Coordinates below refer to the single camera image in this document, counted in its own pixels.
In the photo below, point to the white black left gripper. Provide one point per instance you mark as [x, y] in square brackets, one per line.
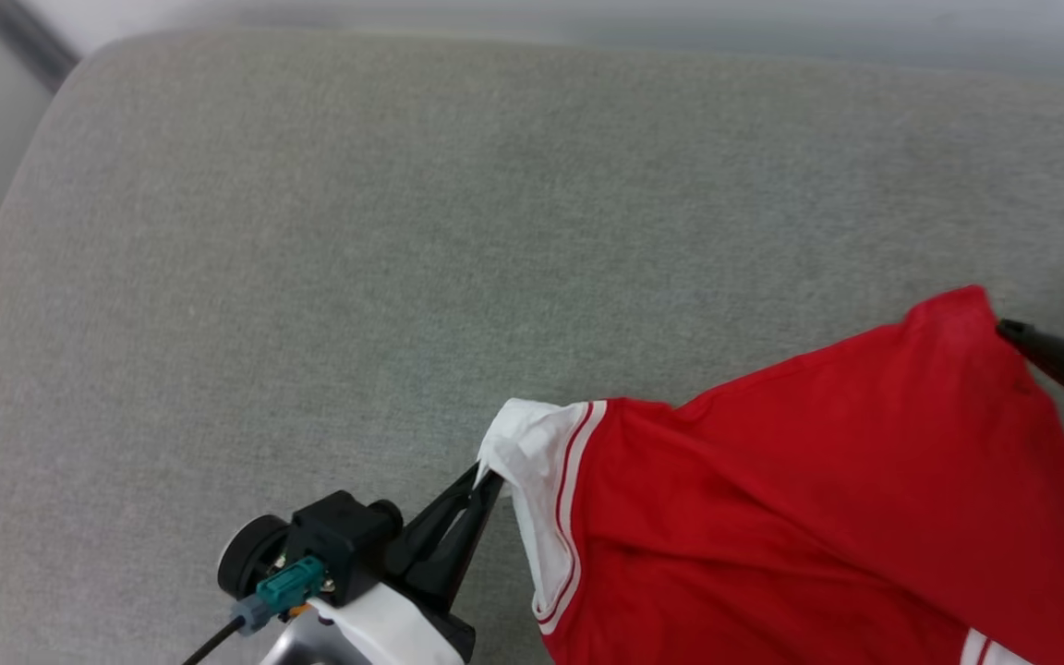
[384, 633]

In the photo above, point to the red white sports jersey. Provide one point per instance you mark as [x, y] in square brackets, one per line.
[818, 508]

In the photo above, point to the grey fabric sofa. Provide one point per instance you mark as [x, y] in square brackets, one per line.
[403, 277]

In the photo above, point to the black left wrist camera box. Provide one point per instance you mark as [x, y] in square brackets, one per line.
[343, 536]

